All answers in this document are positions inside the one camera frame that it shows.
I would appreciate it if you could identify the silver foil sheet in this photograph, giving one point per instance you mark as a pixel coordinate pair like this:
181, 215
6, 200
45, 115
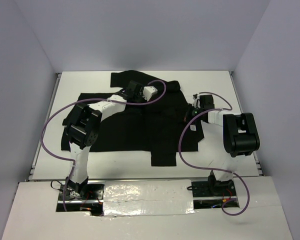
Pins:
147, 198

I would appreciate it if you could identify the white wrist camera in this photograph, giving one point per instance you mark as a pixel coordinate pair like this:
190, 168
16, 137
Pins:
148, 92
196, 101

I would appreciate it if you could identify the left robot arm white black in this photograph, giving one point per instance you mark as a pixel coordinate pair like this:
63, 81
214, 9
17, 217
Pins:
84, 125

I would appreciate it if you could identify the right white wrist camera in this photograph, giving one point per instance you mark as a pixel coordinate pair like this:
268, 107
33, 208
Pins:
196, 101

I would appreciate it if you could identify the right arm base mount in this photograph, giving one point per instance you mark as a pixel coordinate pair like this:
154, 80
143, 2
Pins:
212, 187

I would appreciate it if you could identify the aluminium rail right edge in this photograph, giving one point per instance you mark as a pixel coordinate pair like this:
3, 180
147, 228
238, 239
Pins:
249, 126

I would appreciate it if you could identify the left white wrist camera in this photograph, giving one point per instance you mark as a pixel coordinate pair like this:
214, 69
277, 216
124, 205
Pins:
148, 92

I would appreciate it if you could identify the white foam board front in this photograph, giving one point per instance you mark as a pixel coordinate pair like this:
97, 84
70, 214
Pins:
33, 216

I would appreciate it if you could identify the aluminium rail edge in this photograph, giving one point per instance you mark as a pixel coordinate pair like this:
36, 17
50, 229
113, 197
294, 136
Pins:
36, 155
249, 126

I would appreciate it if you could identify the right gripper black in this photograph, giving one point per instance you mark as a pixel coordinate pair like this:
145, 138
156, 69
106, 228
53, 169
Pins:
187, 117

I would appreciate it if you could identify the aluminium rail left edge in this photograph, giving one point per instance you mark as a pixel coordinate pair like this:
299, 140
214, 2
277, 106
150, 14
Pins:
36, 155

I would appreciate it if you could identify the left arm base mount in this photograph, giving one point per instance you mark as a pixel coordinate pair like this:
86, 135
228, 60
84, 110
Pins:
91, 200

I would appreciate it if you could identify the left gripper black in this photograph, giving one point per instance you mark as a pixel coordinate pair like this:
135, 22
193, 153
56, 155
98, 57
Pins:
140, 95

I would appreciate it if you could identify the black long sleeve shirt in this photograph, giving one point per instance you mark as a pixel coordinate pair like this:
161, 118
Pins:
155, 128

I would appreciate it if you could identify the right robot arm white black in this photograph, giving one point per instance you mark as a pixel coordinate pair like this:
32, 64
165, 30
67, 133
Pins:
239, 132

